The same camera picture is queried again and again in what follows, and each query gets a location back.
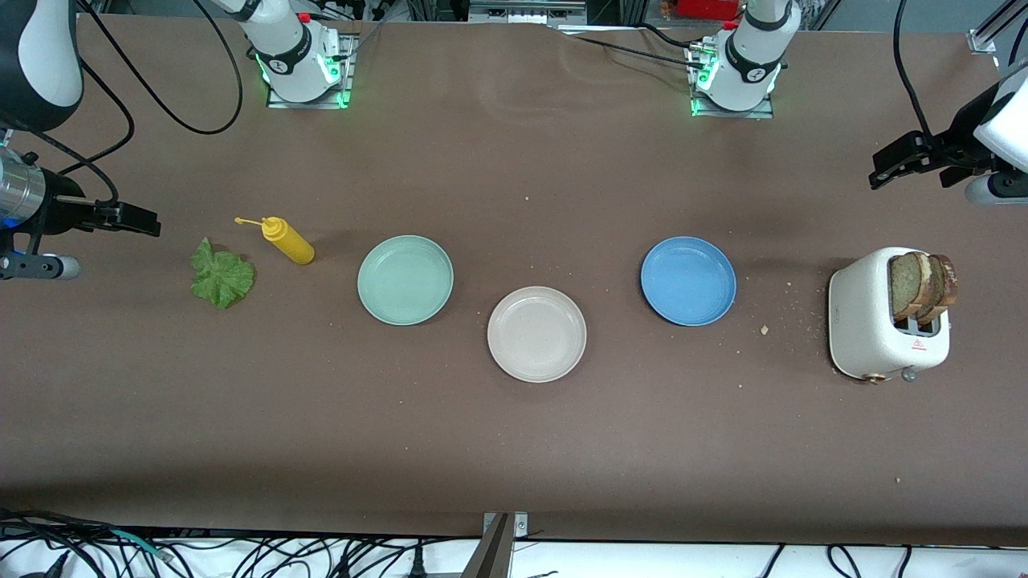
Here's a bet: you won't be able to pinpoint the brown bread slice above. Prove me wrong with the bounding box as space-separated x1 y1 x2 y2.
918 254 958 326
888 251 936 320

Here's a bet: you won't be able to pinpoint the yellow squeeze bottle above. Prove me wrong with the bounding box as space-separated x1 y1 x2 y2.
235 215 316 266

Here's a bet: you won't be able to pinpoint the blue plate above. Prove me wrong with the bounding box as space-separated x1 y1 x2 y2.
640 236 737 328

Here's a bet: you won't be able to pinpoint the mint green plate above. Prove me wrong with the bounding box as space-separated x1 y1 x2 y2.
357 234 455 327

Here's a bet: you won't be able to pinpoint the beige plate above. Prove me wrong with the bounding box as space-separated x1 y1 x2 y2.
487 286 588 384

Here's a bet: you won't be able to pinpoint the green lettuce leaf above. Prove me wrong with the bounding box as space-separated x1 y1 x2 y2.
190 237 256 310

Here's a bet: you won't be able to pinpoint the white toaster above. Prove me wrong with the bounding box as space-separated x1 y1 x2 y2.
828 246 951 385

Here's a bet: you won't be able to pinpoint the red box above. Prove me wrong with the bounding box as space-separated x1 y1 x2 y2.
677 0 744 21

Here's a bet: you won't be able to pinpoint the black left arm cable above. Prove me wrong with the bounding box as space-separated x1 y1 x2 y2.
893 0 936 141

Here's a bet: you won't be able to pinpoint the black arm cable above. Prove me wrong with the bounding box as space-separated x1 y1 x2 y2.
32 0 244 206
893 0 936 141

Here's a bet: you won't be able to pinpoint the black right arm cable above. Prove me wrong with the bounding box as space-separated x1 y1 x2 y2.
32 0 244 206

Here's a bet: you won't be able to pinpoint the aluminium frame rail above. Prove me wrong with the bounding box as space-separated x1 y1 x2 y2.
968 0 1028 55

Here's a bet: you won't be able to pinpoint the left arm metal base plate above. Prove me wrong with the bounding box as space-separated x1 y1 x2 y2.
689 44 776 120

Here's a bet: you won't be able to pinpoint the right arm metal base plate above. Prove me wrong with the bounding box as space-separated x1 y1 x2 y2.
265 32 358 109

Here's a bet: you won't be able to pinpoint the black base power cable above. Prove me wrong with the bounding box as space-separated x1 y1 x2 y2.
558 22 708 73

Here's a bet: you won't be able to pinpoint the tangled black floor cables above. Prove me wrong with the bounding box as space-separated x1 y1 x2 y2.
0 506 451 578

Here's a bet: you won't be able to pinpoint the teal floor cable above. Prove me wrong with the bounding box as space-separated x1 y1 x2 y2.
111 527 174 562

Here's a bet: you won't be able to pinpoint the silver back frame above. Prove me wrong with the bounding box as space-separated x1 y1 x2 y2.
468 0 589 25

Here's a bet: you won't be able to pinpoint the dark metal frame strut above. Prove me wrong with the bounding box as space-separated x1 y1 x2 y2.
460 514 515 578

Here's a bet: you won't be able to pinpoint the silver table edge bracket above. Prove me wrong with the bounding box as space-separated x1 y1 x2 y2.
482 511 529 540

